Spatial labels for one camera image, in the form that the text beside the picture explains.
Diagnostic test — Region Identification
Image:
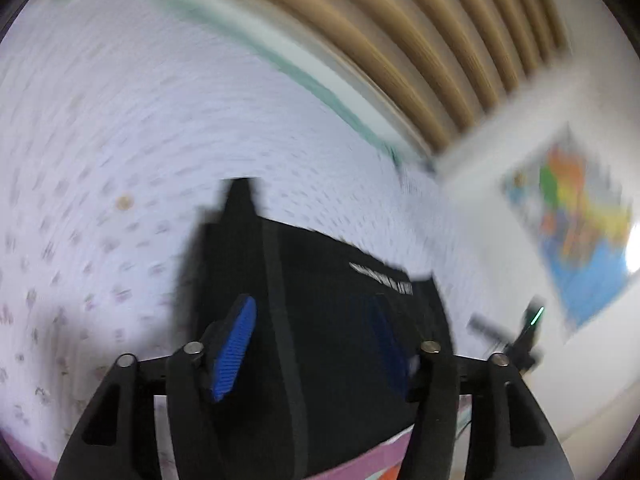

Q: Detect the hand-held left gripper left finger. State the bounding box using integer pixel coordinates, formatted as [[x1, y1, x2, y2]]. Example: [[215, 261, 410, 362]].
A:
[[52, 295, 258, 480]]

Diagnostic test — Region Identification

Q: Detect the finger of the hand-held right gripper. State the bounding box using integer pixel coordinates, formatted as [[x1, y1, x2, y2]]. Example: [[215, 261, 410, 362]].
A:
[[466, 313, 509, 344]]

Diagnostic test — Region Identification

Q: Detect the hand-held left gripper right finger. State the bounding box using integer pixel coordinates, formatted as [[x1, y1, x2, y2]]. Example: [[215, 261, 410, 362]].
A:
[[367, 294, 576, 480]]

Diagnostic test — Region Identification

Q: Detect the black hooded jacket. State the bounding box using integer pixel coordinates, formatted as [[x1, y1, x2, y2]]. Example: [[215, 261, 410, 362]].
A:
[[175, 177, 457, 480]]

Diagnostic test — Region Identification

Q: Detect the pink cloth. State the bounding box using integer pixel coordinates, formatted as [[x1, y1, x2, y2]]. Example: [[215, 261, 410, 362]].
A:
[[0, 395, 473, 480]]

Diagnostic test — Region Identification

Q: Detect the white patterned bed sheet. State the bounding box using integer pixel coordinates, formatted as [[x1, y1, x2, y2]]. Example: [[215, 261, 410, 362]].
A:
[[0, 0, 481, 466]]

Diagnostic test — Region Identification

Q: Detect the teal mattress edge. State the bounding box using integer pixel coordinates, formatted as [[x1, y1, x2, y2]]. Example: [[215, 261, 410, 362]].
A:
[[55, 0, 407, 167]]

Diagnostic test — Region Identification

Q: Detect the wooden slatted headboard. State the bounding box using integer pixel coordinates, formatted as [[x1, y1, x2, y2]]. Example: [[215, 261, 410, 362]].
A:
[[200, 0, 573, 157]]

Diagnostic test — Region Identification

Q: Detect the colourful wall map poster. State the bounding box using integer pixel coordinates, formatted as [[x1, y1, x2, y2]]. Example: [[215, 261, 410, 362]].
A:
[[500, 125, 640, 335]]

